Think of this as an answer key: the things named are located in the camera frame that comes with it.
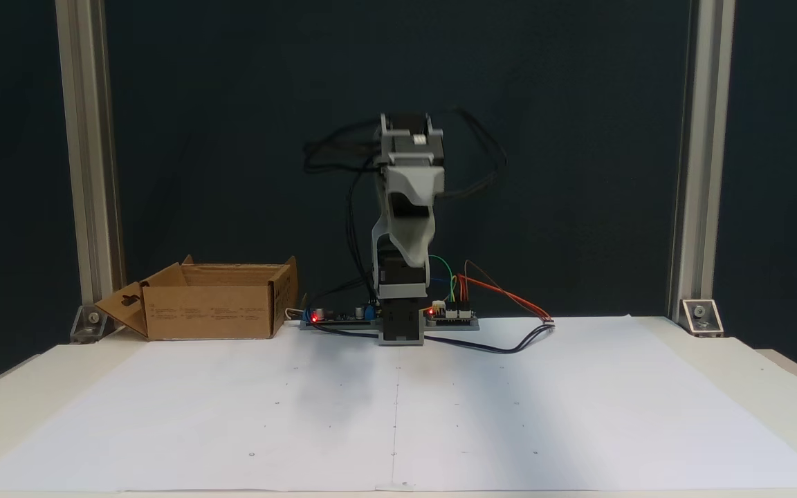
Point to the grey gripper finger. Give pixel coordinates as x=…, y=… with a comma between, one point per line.
x=381, y=232
x=418, y=242

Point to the brown cardboard box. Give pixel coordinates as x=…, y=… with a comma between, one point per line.
x=212, y=311

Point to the blue circuit board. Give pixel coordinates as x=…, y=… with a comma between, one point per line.
x=343, y=316

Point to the aluminium frame post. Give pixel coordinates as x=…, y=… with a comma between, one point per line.
x=703, y=159
x=90, y=159

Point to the metal corner bracket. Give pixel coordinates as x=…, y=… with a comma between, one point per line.
x=701, y=317
x=90, y=324

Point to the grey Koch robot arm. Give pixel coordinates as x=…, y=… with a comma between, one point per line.
x=405, y=280

